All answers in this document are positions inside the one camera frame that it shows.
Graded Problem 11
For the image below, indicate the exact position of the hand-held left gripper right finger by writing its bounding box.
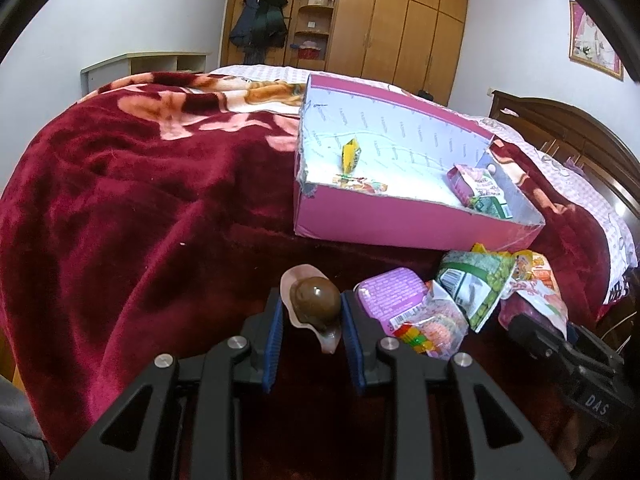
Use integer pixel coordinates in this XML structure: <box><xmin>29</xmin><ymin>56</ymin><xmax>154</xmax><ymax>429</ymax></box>
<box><xmin>341</xmin><ymin>288</ymin><xmax>571</xmax><ymax>480</ymax></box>

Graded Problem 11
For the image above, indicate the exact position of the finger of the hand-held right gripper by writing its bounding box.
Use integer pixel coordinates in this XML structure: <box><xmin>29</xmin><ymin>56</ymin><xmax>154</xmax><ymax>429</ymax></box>
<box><xmin>570</xmin><ymin>324</ymin><xmax>619</xmax><ymax>369</ymax></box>
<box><xmin>509</xmin><ymin>312</ymin><xmax>571</xmax><ymax>361</ymax></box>

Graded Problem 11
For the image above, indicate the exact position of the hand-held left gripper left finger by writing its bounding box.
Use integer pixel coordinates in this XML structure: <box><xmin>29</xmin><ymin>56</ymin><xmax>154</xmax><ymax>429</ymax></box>
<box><xmin>50</xmin><ymin>287</ymin><xmax>286</xmax><ymax>480</ymax></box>

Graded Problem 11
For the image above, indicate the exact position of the pink snack packet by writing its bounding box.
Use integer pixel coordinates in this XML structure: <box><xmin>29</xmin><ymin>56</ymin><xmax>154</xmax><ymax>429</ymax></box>
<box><xmin>497</xmin><ymin>280</ymin><xmax>571</xmax><ymax>341</ymax></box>

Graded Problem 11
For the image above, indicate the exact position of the braised egg packet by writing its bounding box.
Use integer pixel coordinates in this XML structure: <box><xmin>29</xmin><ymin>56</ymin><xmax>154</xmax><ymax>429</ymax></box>
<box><xmin>279</xmin><ymin>263</ymin><xmax>346</xmax><ymax>356</ymax></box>

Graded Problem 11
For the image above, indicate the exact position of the orange printed snack packet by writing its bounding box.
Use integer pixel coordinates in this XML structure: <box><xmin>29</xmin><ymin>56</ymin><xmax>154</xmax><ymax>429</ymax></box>
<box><xmin>472</xmin><ymin>242</ymin><xmax>553</xmax><ymax>293</ymax></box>

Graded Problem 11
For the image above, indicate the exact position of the colourful gummy packet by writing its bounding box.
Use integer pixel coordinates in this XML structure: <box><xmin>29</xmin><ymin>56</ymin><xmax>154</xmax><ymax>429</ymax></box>
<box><xmin>385</xmin><ymin>280</ymin><xmax>471</xmax><ymax>361</ymax></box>
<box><xmin>332</xmin><ymin>172</ymin><xmax>390</xmax><ymax>195</ymax></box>

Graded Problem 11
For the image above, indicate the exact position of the green pea snack packet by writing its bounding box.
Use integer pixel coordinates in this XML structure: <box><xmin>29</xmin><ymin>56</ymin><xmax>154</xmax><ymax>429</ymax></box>
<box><xmin>435</xmin><ymin>250</ymin><xmax>517</xmax><ymax>333</ymax></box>

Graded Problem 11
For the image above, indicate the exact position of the pink cardboard box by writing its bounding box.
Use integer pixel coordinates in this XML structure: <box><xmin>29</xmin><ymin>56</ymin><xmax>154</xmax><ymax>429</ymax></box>
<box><xmin>294</xmin><ymin>71</ymin><xmax>546</xmax><ymax>252</ymax></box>

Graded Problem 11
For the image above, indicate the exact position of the small green snack packet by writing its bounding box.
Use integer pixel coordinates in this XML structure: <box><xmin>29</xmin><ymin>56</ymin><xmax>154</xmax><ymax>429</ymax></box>
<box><xmin>470</xmin><ymin>194</ymin><xmax>514</xmax><ymax>220</ymax></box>

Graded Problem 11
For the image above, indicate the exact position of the yellow candy packet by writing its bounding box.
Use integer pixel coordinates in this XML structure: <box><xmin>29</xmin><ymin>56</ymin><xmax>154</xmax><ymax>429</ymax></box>
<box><xmin>341</xmin><ymin>139</ymin><xmax>364</xmax><ymax>174</ymax></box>

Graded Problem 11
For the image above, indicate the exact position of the dark wooden headboard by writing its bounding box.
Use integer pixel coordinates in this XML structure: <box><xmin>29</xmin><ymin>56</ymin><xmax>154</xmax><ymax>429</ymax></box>
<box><xmin>487</xmin><ymin>89</ymin><xmax>640</xmax><ymax>221</ymax></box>

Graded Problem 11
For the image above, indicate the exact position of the red floral blanket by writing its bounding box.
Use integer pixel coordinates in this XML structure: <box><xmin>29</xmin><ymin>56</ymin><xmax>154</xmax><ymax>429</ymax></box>
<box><xmin>0</xmin><ymin>71</ymin><xmax>613</xmax><ymax>480</ymax></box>

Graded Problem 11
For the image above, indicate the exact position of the person's grey clothing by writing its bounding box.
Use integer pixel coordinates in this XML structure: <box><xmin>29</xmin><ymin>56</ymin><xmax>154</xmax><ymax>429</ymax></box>
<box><xmin>0</xmin><ymin>375</ymin><xmax>56</xmax><ymax>480</ymax></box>

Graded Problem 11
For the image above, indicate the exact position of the low grey shelf unit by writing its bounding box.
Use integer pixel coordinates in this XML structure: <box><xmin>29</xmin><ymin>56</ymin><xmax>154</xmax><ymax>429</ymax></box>
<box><xmin>80</xmin><ymin>52</ymin><xmax>208</xmax><ymax>98</ymax></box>

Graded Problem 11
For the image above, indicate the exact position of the black hanging coat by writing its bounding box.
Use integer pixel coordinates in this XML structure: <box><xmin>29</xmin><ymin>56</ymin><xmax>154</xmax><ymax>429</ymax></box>
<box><xmin>229</xmin><ymin>0</ymin><xmax>261</xmax><ymax>63</ymax></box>

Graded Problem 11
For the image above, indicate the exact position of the dark green hanging coat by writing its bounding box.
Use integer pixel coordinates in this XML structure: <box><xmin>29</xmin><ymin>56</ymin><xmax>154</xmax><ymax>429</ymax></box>
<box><xmin>252</xmin><ymin>0</ymin><xmax>289</xmax><ymax>52</ymax></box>

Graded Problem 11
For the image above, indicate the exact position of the wooden wardrobe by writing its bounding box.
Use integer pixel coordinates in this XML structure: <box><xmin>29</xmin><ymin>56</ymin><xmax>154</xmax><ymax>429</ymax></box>
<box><xmin>216</xmin><ymin>0</ymin><xmax>471</xmax><ymax>106</ymax></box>

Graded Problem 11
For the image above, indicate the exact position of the framed wall picture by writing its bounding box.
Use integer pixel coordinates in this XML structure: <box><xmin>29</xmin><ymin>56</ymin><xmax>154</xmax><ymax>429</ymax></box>
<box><xmin>568</xmin><ymin>0</ymin><xmax>625</xmax><ymax>82</ymax></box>

